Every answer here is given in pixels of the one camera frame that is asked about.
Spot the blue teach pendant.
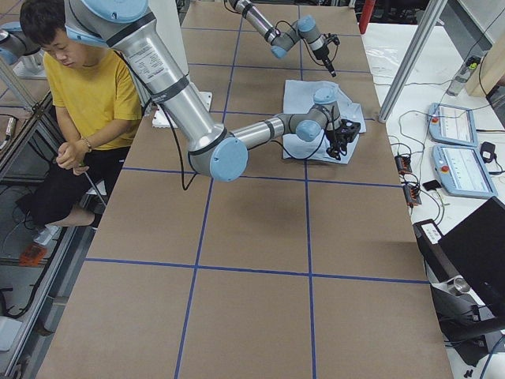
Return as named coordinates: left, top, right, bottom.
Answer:
left=427, top=103, right=478, bottom=148
left=432, top=144, right=498, bottom=199

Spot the red cylinder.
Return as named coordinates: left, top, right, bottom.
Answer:
left=358, top=0, right=376, bottom=35

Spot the clear water bottle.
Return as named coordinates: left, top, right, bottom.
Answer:
left=446, top=55, right=481, bottom=96

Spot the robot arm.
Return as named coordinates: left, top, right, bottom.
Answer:
left=65, top=1, right=361, bottom=182
left=229, top=0, right=340, bottom=77

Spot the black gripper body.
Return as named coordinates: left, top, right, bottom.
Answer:
left=312, top=33, right=340, bottom=66
left=329, top=118, right=361, bottom=152

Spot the light blue button shirt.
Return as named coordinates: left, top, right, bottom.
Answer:
left=281, top=79, right=366, bottom=165

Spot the aluminium frame post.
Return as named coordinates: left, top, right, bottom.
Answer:
left=378, top=0, right=447, bottom=123

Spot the black laptop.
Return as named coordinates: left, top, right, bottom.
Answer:
left=439, top=197, right=504, bottom=316

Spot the near blue teach pendant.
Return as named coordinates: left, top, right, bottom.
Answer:
left=432, top=144, right=498, bottom=199

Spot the clear plastic bag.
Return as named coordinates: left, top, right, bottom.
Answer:
left=365, top=47, right=400, bottom=77

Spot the person in yellow shirt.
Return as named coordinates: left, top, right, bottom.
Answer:
left=20, top=1, right=142, bottom=228

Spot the far blue teach pendant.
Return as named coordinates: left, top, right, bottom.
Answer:
left=427, top=103, right=478, bottom=148

